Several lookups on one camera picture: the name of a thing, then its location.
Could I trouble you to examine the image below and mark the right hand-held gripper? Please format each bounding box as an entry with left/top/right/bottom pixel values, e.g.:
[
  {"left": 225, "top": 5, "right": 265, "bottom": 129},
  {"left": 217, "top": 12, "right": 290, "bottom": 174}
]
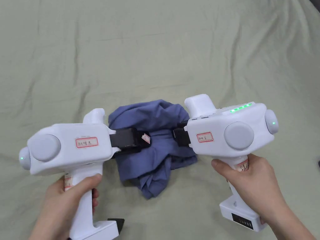
[{"left": 172, "top": 93, "right": 280, "bottom": 232}]

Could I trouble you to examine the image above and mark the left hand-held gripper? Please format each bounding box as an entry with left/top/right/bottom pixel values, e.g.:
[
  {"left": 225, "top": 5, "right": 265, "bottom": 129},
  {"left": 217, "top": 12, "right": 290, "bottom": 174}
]
[{"left": 19, "top": 108, "right": 152, "bottom": 240}]

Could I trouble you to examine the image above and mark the dark blue shirt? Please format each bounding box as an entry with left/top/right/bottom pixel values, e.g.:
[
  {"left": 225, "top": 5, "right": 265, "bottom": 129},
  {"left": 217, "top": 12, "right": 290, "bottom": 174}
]
[{"left": 108, "top": 99, "right": 198, "bottom": 200}]

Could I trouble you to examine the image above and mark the person's right hand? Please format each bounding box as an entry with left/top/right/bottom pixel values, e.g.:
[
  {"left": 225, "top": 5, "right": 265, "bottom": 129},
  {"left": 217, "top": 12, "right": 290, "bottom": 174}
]
[{"left": 211, "top": 153, "right": 286, "bottom": 225}]

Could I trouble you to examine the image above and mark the person's left hand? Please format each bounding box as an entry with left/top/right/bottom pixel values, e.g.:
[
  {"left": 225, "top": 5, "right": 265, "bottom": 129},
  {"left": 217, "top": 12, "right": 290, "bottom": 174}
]
[{"left": 29, "top": 173, "right": 103, "bottom": 240}]

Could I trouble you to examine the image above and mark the bed with pale green sheet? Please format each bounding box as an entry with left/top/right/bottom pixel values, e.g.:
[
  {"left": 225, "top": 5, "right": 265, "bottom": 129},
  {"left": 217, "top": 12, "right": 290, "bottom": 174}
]
[{"left": 0, "top": 0, "right": 320, "bottom": 240}]

